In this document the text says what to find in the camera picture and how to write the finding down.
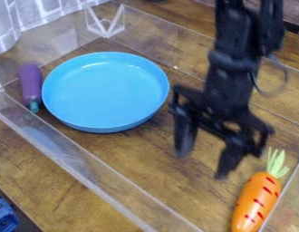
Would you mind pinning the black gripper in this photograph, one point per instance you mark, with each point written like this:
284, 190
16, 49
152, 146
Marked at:
219, 110

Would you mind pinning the orange toy carrot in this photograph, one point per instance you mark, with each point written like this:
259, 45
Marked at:
259, 195

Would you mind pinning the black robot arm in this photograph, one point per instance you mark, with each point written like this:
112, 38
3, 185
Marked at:
248, 35

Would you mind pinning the blue round plate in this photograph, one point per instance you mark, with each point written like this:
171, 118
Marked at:
106, 92

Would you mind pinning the dark wooden furniture edge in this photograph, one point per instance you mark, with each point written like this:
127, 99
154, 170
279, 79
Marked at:
291, 15

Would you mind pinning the purple toy eggplant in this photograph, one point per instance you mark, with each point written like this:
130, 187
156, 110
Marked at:
31, 81

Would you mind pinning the blue object at corner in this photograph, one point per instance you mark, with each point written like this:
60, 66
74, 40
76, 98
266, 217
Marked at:
10, 220

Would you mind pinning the white patterned curtain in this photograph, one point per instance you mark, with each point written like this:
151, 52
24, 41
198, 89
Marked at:
22, 15

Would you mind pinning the clear acrylic enclosure wall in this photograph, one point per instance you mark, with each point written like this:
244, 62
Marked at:
83, 182

